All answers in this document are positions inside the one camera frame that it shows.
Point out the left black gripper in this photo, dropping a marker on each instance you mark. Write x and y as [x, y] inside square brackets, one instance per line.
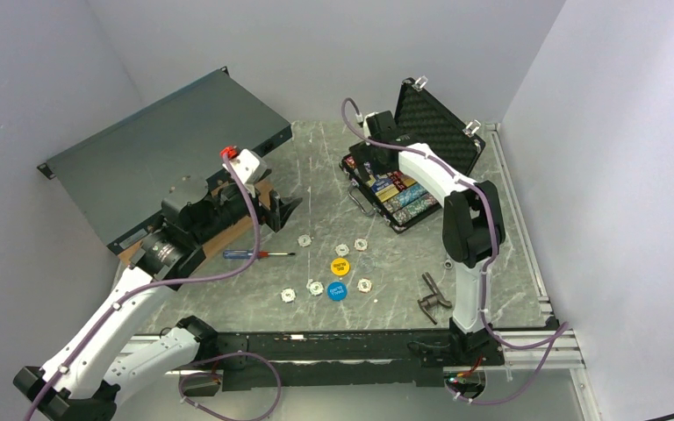
[278, 212]

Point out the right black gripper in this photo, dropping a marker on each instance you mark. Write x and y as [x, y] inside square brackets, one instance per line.
[362, 152]

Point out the yellow blue card deck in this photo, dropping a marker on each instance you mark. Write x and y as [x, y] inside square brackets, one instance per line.
[384, 189]

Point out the grey poker chip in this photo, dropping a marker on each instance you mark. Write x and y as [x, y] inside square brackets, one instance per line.
[342, 250]
[304, 240]

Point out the yellow big blind button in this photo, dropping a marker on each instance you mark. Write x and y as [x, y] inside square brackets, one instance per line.
[340, 267]

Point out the blue small blind button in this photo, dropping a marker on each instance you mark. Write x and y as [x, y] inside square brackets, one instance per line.
[337, 291]

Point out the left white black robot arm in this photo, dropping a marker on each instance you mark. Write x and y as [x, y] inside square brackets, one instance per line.
[144, 285]

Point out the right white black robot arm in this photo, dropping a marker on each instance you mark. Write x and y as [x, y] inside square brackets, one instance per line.
[472, 230]

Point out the wooden board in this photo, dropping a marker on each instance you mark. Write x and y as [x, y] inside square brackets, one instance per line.
[223, 239]

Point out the blue red screwdriver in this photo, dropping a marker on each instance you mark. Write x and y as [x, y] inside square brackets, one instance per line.
[246, 254]

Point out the black poker chip case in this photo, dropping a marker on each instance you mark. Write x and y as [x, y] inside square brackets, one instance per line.
[422, 118]

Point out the blue poker chip left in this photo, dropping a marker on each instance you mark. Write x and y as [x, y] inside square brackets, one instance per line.
[288, 295]

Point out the blue poker chip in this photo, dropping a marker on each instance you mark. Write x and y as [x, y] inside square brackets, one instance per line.
[315, 288]
[288, 295]

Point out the blue poker chip right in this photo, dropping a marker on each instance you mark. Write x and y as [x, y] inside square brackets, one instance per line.
[315, 288]

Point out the red poker chip upper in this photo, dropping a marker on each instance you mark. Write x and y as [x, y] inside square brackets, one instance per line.
[361, 244]

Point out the red poker chip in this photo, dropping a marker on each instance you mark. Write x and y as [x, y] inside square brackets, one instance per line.
[361, 244]
[364, 285]

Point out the red poker chip lower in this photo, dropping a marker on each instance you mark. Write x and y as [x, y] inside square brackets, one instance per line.
[364, 285]

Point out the dark grey rack server chassis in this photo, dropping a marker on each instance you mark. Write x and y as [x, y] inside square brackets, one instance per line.
[118, 177]

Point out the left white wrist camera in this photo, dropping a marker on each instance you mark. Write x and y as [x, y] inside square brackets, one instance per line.
[247, 165]

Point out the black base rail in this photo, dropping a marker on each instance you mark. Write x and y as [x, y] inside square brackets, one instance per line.
[425, 358]

